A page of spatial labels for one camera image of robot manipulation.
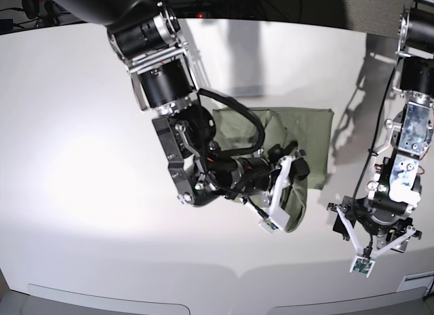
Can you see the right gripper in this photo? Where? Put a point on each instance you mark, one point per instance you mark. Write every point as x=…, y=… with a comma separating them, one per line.
x=251, y=175

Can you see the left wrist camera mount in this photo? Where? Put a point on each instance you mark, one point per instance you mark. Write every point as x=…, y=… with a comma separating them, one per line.
x=363, y=263

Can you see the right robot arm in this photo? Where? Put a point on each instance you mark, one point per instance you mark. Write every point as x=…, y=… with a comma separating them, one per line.
x=146, y=36

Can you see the black power adapter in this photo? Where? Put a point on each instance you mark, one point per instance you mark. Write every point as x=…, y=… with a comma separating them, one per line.
x=6, y=24

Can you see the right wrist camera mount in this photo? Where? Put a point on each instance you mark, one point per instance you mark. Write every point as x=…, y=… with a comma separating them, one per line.
x=282, y=207

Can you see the black aluminium frame rail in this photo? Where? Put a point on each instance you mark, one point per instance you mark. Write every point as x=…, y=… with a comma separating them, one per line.
x=321, y=12

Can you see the green T-shirt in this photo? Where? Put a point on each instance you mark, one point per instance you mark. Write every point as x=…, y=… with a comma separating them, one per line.
x=300, y=136

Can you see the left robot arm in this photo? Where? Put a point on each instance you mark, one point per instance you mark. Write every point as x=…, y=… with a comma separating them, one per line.
x=393, y=166

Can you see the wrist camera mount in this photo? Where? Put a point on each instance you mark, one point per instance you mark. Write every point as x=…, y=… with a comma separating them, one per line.
x=282, y=207
x=363, y=263

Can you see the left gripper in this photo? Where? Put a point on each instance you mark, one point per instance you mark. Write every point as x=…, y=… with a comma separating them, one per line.
x=388, y=231

